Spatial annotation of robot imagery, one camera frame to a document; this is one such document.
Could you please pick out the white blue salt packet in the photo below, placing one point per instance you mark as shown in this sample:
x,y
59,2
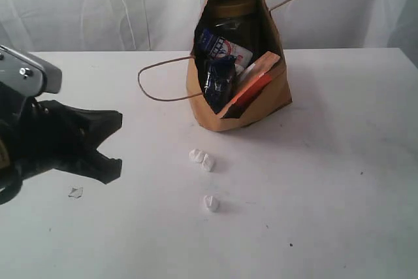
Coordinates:
x,y
215,47

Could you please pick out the clear plastic scrap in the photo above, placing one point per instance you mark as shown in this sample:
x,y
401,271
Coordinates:
x,y
76,193

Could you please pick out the brown paper shopping bag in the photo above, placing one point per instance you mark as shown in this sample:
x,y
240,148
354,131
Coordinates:
x,y
236,73

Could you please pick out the brown orange coffee pouch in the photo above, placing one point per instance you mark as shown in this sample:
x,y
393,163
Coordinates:
x,y
251,82

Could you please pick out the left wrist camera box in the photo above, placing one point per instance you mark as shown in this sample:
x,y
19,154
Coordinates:
x,y
28,74

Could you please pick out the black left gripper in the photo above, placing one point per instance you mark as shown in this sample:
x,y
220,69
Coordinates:
x,y
39,136

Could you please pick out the white backdrop curtain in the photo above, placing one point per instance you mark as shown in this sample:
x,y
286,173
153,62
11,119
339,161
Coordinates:
x,y
141,25

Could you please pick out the dark noodle package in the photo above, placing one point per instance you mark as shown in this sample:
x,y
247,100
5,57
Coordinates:
x,y
220,74

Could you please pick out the nut jar with gold lid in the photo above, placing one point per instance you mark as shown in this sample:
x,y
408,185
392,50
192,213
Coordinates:
x,y
236,20

